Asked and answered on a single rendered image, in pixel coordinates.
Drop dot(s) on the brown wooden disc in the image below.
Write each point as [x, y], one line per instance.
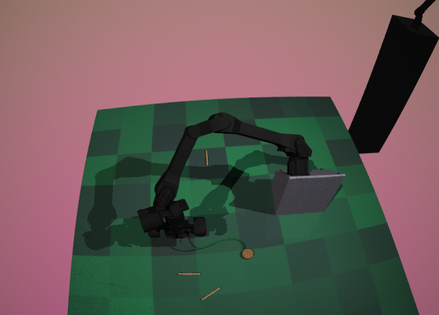
[247, 253]

